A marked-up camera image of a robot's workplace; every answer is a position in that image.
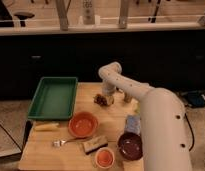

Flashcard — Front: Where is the bunch of dark grapes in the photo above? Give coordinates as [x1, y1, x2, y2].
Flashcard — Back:
[94, 94, 108, 106]

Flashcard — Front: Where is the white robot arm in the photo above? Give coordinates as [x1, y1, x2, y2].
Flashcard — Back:
[98, 62, 192, 171]

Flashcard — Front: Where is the orange red bowl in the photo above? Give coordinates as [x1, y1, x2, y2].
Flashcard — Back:
[68, 112, 98, 138]

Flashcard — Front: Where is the dark maroon bowl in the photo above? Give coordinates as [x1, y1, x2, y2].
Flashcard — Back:
[118, 132, 143, 161]

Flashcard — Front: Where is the metal measuring cup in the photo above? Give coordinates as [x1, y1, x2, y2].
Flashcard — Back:
[124, 93, 132, 103]

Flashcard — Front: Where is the light green cup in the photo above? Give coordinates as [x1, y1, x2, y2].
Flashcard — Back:
[134, 102, 140, 114]

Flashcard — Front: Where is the blue cloth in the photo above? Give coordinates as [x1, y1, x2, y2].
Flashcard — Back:
[125, 115, 141, 134]

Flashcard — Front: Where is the sponge block with dark base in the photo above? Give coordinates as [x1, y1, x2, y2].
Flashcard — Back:
[83, 136, 108, 154]

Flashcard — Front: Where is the green plastic tray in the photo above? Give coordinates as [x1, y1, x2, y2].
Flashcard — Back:
[28, 77, 78, 120]

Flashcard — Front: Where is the small white orange cup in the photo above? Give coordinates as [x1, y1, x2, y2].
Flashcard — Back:
[95, 147, 114, 169]

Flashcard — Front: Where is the silver fork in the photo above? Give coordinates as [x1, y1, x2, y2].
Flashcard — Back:
[52, 138, 85, 147]

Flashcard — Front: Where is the teal object on floor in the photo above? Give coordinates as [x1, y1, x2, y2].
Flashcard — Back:
[186, 92, 205, 108]

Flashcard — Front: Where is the white remote-like device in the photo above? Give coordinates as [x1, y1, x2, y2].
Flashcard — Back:
[82, 0, 95, 25]

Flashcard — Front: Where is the black stool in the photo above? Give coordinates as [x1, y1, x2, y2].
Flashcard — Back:
[15, 12, 34, 27]

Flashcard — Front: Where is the black cable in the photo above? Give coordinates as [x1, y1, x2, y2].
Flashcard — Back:
[184, 113, 194, 151]

